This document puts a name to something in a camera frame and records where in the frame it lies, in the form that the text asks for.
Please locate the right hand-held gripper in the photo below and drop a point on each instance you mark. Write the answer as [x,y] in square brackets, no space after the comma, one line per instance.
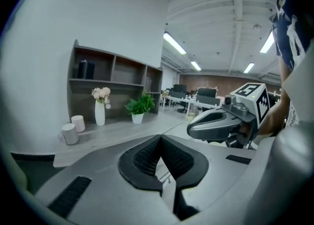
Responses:
[252,101]

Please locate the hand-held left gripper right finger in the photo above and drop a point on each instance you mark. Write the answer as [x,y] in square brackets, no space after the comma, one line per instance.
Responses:
[220,170]

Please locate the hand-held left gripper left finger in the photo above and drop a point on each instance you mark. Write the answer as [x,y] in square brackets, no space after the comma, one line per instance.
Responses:
[103,194]

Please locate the person's right forearm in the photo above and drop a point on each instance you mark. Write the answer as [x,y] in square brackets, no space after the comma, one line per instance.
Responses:
[274,116]

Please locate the grey wooden desk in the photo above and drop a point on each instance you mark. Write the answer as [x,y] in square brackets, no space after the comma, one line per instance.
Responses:
[115,134]

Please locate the person's right hand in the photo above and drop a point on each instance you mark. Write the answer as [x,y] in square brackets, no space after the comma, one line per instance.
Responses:
[246,132]

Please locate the cream bin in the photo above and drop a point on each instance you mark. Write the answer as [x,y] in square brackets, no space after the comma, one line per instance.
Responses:
[191,116]

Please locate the black monitor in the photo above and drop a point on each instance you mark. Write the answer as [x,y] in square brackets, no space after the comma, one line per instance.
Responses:
[179,88]
[206,92]

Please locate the white work table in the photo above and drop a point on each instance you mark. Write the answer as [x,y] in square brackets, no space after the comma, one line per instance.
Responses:
[181,100]

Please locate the fluorescent ceiling light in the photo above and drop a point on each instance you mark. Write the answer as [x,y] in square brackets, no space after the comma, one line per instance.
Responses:
[195,65]
[249,67]
[267,43]
[174,43]

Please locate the beige mug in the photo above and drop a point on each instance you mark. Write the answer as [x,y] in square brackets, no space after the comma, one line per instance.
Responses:
[70,134]

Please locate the green plant in white pot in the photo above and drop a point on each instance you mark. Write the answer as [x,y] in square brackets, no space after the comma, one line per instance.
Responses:
[139,106]

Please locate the cream cylindrical cup back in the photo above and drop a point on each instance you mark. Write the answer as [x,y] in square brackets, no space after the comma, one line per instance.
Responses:
[79,123]

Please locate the white vase with pink flowers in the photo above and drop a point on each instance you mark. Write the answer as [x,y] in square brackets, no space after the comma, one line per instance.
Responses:
[99,113]

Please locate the person's navy white top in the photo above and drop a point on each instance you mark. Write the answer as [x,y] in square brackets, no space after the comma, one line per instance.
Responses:
[294,10]

